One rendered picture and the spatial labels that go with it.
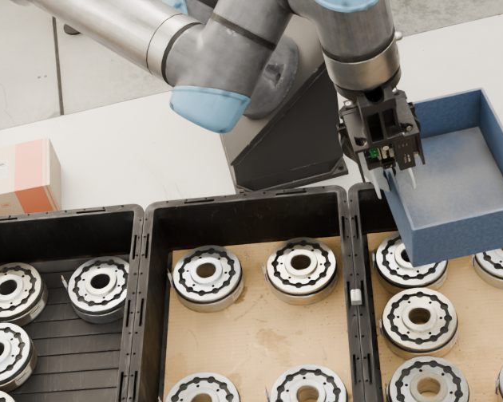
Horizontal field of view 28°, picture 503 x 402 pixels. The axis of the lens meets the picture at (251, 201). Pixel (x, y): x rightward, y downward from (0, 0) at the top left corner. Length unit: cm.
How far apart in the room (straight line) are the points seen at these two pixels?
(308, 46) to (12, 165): 59
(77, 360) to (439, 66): 92
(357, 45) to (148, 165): 95
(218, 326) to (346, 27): 63
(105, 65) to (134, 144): 133
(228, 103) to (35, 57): 236
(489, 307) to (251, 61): 59
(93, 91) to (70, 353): 175
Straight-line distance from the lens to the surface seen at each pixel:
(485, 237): 118
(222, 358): 143
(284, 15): 103
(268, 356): 142
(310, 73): 161
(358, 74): 100
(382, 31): 98
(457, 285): 147
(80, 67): 326
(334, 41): 98
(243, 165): 172
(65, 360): 149
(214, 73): 101
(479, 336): 142
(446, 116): 131
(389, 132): 106
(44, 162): 184
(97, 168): 190
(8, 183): 183
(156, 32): 107
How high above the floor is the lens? 202
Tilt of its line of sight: 48 degrees down
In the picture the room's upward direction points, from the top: 12 degrees counter-clockwise
